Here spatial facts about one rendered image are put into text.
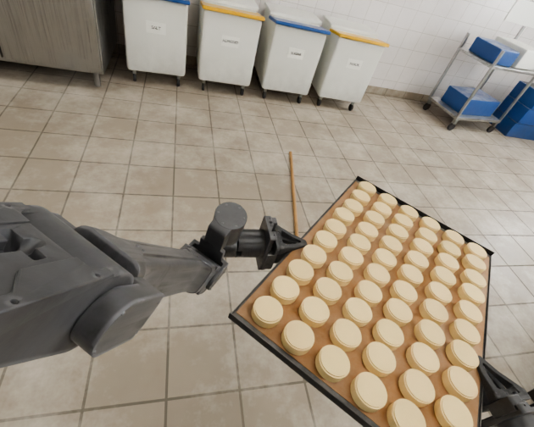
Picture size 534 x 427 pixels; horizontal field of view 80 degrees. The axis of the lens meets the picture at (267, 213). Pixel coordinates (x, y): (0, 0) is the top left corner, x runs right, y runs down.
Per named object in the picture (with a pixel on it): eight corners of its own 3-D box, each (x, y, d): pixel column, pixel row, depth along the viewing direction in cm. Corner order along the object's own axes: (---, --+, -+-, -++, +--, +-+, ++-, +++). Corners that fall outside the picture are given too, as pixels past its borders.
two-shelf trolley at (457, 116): (464, 112, 459) (525, 26, 381) (492, 133, 424) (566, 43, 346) (420, 108, 428) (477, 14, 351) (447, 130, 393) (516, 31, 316)
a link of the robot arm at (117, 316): (-72, 263, 18) (68, 380, 17) (-5, 184, 19) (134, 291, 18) (169, 265, 61) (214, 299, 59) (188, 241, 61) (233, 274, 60)
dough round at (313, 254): (321, 252, 67) (325, 246, 66) (325, 271, 63) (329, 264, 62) (298, 248, 66) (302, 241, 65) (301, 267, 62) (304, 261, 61)
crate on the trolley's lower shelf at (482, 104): (469, 102, 435) (479, 88, 422) (490, 116, 411) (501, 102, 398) (440, 99, 414) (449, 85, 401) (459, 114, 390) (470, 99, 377)
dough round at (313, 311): (319, 300, 58) (323, 294, 56) (330, 326, 54) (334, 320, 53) (294, 302, 56) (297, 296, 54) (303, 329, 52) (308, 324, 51)
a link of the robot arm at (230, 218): (170, 265, 58) (207, 293, 57) (173, 234, 49) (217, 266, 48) (210, 224, 66) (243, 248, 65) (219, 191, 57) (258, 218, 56)
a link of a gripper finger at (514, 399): (507, 344, 55) (550, 403, 49) (479, 361, 60) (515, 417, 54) (477, 346, 53) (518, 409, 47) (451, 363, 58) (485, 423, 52)
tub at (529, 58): (503, 56, 398) (516, 39, 385) (533, 71, 371) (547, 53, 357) (485, 52, 385) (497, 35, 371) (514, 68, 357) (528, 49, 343)
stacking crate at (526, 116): (528, 113, 456) (540, 100, 442) (550, 128, 429) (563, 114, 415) (497, 108, 439) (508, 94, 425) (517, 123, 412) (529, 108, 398)
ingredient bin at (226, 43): (196, 93, 315) (203, 4, 262) (193, 67, 358) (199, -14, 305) (248, 100, 331) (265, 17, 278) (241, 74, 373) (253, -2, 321)
